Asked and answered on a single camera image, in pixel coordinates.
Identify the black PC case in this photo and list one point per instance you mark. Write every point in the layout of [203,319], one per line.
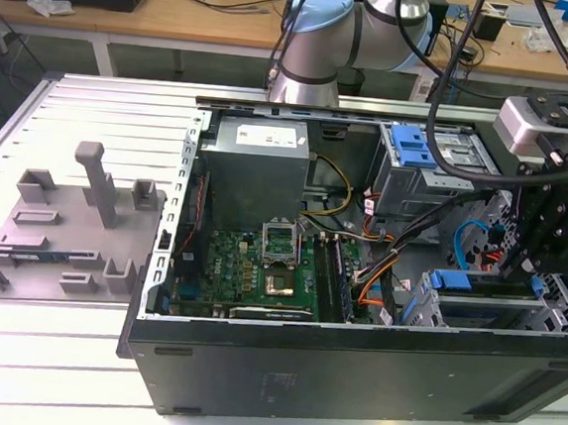
[300,373]

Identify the blue plastic cage latch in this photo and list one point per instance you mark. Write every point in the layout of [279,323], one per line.
[411,146]

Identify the wooden desk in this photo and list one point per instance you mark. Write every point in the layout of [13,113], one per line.
[146,21]

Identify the metal disk bay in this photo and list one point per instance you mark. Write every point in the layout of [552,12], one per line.
[495,304]

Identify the crumpled white plastic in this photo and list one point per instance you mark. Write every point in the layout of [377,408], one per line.
[48,3]

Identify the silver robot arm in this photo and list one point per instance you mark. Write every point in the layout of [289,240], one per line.
[329,37]

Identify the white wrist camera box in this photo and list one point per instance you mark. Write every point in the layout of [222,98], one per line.
[515,126]

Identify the clear plastic bag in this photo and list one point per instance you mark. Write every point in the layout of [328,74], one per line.
[538,41]

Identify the metal optical drive cage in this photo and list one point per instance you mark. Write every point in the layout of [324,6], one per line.
[405,193]

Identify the black RAM slot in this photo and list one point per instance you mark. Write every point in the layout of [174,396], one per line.
[323,275]

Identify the hard disk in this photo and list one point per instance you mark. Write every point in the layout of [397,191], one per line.
[452,280]

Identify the black waste bin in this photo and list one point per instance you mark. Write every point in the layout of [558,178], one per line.
[350,81]

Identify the grey power supply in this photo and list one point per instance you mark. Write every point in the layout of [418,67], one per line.
[252,180]

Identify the small black adapter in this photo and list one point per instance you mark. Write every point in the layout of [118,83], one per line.
[469,54]

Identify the graphics card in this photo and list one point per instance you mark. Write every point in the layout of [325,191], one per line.
[270,314]

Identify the green motherboard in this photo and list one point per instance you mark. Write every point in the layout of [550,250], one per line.
[230,262]

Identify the installed RAM stick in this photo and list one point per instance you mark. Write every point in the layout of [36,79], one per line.
[345,282]

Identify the grey parts rack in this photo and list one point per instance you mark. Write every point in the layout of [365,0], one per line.
[63,238]

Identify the CPU socket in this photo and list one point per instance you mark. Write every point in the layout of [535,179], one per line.
[280,284]

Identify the flat grey box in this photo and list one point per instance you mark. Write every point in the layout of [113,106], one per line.
[525,16]

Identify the black speaker box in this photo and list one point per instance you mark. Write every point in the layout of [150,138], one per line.
[440,32]

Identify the small black box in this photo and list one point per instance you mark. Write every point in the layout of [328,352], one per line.
[490,27]

